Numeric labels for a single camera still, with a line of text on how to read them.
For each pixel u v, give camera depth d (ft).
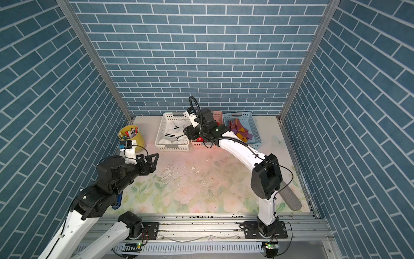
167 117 3.79
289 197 2.64
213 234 2.42
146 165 1.90
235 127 3.47
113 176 1.52
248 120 3.90
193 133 2.41
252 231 2.41
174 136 3.53
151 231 2.42
